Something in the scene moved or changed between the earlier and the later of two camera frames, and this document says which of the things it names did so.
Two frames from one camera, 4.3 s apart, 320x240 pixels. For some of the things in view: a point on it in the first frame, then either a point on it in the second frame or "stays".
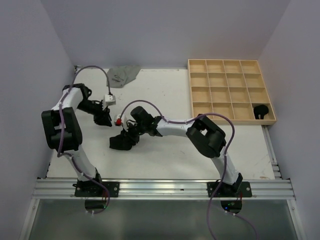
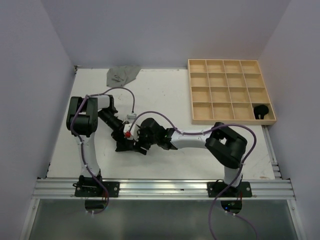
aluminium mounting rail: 163,189 stays
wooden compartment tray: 235,88 stays
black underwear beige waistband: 260,111 stays
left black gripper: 103,117 → 118,134
